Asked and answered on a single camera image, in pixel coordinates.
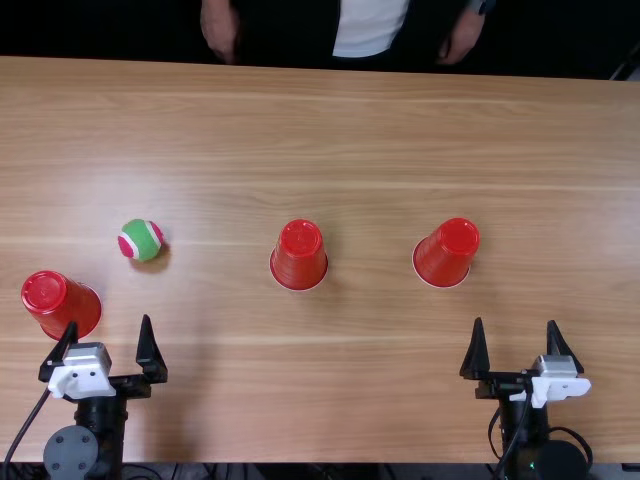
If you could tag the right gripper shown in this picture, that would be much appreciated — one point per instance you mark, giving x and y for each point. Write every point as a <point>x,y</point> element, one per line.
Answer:
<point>500,386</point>

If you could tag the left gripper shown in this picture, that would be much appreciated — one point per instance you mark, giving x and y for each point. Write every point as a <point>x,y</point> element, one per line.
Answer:
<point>131,386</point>

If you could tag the red cup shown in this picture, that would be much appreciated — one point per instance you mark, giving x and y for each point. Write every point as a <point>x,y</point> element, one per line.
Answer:
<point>55,300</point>
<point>445,250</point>
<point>299,255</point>

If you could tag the yellow ball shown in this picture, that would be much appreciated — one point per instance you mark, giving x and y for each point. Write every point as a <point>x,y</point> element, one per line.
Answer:
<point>141,240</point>

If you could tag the person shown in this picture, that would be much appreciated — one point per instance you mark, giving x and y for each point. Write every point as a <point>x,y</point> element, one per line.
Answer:
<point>370,25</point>

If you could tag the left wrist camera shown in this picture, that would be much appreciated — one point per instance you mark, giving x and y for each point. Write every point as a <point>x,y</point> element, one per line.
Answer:
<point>82,370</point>

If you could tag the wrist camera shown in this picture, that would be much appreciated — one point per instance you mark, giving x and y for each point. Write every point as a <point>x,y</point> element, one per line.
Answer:
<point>557,375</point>
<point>82,370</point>

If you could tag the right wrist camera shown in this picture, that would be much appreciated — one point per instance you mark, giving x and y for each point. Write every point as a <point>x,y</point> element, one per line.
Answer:
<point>557,375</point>

